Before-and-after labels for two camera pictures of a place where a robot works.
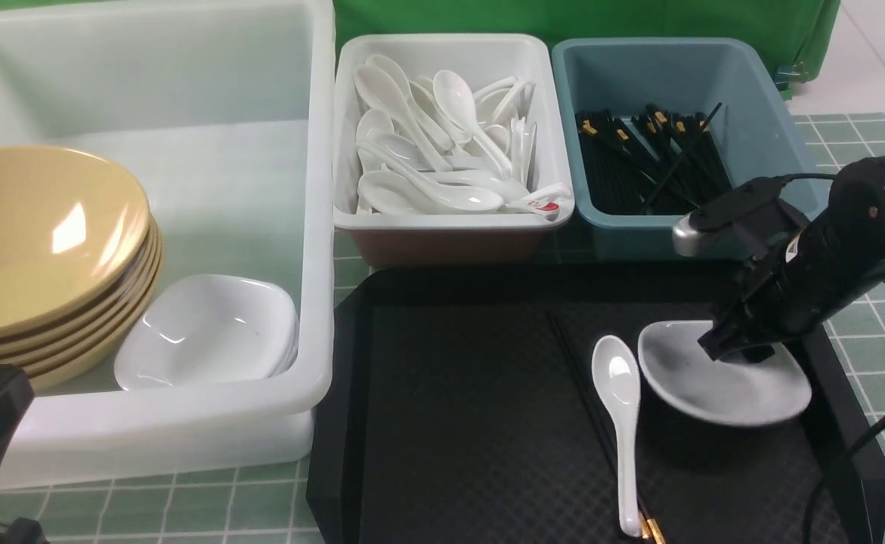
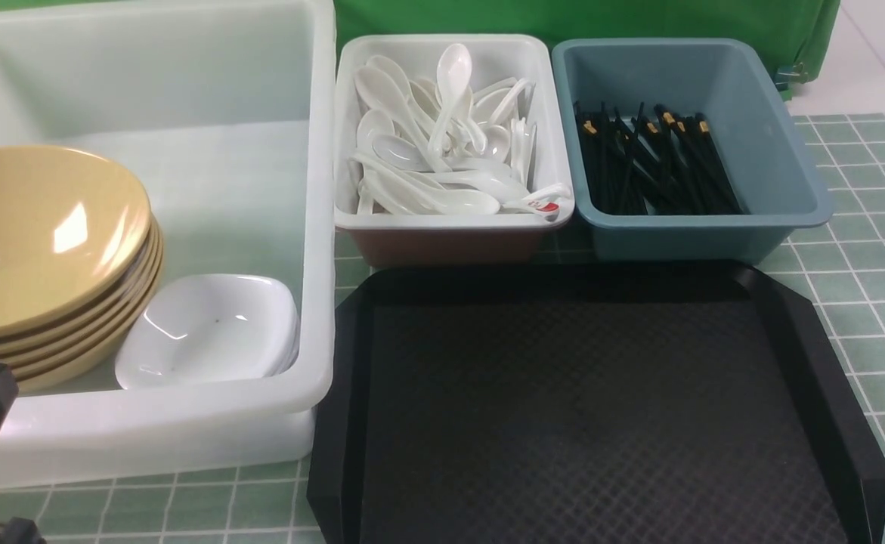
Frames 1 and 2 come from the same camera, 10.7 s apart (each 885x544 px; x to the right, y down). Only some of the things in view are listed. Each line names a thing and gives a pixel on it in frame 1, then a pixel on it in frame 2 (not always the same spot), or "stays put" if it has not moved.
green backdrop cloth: [809, 30] stays put
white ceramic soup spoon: [617, 371] → [454, 73]
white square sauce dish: [683, 372] → [199, 328]
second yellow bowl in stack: [75, 323] stays put
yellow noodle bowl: [41, 231] stays put
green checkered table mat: [879, 350] stays put
